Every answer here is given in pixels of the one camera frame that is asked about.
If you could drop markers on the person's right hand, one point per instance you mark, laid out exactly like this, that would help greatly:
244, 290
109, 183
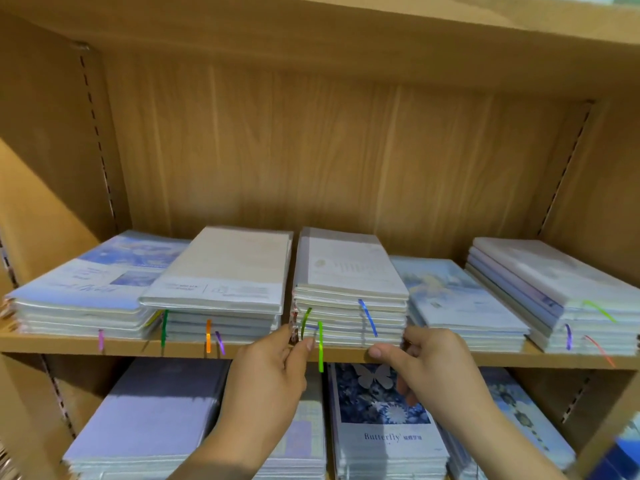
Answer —
445, 385

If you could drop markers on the person's left hand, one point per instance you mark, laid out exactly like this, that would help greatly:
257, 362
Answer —
265, 390

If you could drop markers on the pastel grid pattern notebook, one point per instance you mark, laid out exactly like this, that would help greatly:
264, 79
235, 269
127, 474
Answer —
305, 445

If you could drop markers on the blue butterfly cover notebook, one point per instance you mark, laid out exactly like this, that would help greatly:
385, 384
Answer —
375, 415

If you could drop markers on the sky cloud cover notebook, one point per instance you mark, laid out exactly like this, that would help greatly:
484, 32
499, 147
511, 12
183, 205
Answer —
530, 420

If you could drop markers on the snowy tree notebook stack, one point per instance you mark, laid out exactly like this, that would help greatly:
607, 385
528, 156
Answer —
455, 290

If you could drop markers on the large plain lilac notebook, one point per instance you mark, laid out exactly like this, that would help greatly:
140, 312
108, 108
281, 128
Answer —
150, 415

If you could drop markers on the stack of sage cover notebooks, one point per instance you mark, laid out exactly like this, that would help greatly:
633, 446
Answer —
225, 265

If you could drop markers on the stack of sky photo notebooks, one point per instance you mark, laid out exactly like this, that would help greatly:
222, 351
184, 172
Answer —
345, 265

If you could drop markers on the pile of small notebooks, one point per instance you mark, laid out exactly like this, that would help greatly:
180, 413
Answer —
560, 280

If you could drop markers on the light purple thin notebook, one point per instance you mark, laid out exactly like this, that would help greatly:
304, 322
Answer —
105, 270

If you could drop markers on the lilac cover notebook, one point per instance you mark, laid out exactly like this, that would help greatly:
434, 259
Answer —
70, 317

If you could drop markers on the wooden shelf unit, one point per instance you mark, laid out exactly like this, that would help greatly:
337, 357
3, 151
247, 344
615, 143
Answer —
330, 145

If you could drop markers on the blue white small box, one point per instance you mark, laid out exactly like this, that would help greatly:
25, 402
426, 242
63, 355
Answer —
620, 455

